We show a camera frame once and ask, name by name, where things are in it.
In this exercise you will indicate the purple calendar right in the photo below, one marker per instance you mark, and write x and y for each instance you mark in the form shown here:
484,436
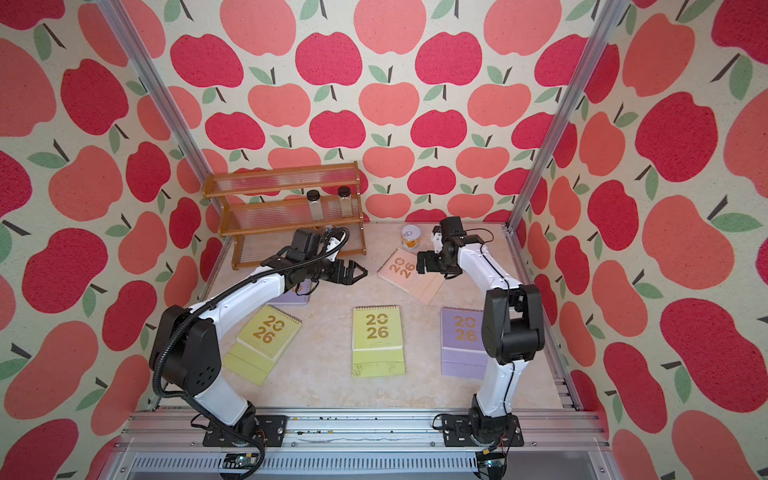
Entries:
462,351

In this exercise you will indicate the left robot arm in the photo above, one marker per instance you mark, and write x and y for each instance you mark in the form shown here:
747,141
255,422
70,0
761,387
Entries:
185,359

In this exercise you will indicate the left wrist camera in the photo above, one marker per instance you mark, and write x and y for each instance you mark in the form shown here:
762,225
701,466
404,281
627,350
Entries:
331,239

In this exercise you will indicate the purple calendar near shelf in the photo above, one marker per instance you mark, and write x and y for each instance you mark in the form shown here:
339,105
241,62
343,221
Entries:
298,295

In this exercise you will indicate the left aluminium corner post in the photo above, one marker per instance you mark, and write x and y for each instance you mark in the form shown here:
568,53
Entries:
130,40

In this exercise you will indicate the aluminium corner post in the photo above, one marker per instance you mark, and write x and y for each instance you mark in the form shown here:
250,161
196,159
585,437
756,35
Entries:
130,40
607,21

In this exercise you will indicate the right glass spice jar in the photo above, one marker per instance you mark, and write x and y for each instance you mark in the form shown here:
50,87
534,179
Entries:
345,201

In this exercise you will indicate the pink calendar at back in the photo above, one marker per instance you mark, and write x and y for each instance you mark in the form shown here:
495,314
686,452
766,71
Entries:
400,271

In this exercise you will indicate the right aluminium corner post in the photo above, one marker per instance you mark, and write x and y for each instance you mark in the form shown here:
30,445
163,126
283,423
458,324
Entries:
607,21

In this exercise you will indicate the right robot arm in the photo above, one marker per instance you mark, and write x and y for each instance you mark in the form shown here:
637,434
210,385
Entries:
512,327

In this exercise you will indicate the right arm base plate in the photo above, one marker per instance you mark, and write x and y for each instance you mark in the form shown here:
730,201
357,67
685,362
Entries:
475,430

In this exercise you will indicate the green calendar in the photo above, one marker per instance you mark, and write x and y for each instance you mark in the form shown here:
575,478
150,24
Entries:
261,343
378,343

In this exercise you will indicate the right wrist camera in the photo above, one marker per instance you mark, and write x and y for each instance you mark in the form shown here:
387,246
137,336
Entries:
437,242

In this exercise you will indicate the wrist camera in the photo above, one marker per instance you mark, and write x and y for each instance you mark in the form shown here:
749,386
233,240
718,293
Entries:
331,239
437,242

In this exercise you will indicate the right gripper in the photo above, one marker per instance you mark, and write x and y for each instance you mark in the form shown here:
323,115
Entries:
432,267

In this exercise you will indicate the white yellow food can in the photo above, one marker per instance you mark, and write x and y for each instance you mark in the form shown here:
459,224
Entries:
411,236

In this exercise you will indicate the wooden tiered shelf rack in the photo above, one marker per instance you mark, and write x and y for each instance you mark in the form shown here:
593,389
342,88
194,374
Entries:
262,209

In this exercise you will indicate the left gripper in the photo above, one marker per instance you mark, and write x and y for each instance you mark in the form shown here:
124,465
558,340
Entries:
349,279

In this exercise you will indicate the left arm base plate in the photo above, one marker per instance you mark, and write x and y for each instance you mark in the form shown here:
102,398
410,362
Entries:
267,430

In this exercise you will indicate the glass spice jar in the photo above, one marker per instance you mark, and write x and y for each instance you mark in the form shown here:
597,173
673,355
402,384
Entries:
315,204
345,201

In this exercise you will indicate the left glass spice jar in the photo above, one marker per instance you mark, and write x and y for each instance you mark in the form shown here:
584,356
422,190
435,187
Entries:
315,204

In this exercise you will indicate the aluminium frame rail front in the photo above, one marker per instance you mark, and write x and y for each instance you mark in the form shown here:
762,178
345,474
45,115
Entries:
363,444

